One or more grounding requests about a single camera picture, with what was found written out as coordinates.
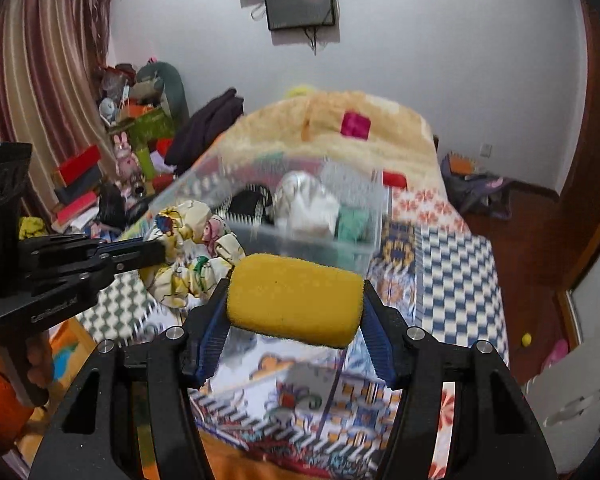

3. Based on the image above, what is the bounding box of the pink bunny plush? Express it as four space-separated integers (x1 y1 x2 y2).
111 131 142 196

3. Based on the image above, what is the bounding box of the yellow sponge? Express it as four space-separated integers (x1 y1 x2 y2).
226 253 366 349

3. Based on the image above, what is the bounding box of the black and white cloth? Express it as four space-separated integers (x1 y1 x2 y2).
227 186 276 226

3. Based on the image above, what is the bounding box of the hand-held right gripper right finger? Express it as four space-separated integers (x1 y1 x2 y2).
362 280 561 480

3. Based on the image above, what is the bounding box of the clear plastic storage box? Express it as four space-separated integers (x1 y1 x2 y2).
150 152 387 278

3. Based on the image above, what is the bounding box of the red box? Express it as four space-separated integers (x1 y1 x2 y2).
55 145 102 186

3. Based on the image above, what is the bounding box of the patterned bed sheet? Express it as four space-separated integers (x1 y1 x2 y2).
75 185 511 480

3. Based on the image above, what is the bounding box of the striped pink curtain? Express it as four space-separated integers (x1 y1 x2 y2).
0 0 113 221

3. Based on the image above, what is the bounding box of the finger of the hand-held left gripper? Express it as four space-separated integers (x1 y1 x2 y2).
107 254 168 277
97 238 167 262

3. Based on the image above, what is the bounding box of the person's left hand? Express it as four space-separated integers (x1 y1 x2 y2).
24 329 57 393

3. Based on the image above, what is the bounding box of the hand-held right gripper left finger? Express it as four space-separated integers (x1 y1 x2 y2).
27 277 236 480

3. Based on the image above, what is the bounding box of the green cardboard box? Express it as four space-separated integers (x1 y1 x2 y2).
125 109 175 147

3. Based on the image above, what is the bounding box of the yellow fluffy blanket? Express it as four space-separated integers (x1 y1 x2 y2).
207 89 438 188

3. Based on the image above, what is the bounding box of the purple bag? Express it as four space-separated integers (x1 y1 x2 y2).
440 152 516 220

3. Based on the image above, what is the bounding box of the person's left forearm orange sleeve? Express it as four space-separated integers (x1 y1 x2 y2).
0 332 36 453

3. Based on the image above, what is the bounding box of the dark jacket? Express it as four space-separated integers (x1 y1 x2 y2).
165 87 245 177

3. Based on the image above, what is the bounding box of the brown wooden door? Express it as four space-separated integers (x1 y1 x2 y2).
557 0 600 291

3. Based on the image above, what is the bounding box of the pink toy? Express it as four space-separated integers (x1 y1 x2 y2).
541 338 570 372

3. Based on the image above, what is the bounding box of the white crumpled cloth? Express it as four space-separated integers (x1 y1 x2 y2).
274 170 340 241

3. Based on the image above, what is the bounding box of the green knitted cloth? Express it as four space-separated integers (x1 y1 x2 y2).
335 206 373 243

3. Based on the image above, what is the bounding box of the printed cream scrunchie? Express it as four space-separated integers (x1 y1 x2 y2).
139 200 247 309

